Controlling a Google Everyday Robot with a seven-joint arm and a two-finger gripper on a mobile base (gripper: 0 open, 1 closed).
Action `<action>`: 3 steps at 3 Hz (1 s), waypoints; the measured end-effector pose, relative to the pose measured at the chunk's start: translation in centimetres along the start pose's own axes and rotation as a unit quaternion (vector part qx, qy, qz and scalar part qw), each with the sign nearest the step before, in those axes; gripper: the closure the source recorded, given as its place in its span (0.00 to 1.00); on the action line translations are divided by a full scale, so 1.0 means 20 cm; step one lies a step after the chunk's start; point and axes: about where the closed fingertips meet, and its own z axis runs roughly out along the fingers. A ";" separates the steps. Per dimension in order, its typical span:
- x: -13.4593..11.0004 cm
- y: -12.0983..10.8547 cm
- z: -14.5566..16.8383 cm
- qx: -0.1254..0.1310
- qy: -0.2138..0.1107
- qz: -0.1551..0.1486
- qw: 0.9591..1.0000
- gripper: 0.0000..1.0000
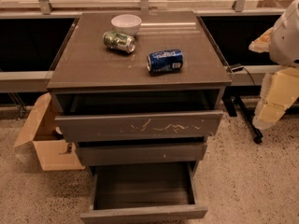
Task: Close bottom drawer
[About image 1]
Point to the blue Pepsi can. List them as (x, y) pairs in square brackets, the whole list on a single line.
[(165, 61)]

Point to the grey drawer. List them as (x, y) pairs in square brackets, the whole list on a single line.
[(141, 151), (143, 193), (120, 116)]

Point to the grey middle drawer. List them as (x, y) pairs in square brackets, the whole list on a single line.
[(141, 151)]

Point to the black wheeled stand leg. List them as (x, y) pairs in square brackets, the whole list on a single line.
[(230, 102)]

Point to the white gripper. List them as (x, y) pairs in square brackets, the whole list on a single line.
[(286, 42)]

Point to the grey top drawer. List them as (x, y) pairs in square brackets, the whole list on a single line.
[(120, 116)]

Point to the open cardboard box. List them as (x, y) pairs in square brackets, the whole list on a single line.
[(40, 130)]

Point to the white bowl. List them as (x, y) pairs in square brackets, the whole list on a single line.
[(127, 24)]

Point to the grey bottom drawer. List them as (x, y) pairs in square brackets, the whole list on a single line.
[(143, 193)]

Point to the grey drawer cabinet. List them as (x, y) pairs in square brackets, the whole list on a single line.
[(88, 66)]

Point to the green soda can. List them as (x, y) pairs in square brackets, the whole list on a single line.
[(119, 41)]

